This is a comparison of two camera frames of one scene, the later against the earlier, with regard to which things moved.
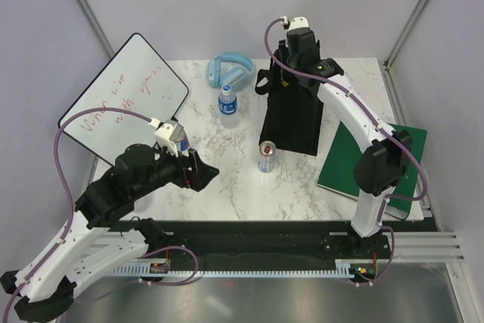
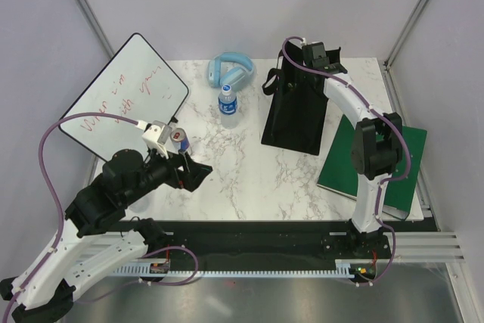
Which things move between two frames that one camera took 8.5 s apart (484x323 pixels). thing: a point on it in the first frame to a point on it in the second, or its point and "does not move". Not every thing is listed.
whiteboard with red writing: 138,78 does not move
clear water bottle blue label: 228,107 does not move
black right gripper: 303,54 to 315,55
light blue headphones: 231,68 does not move
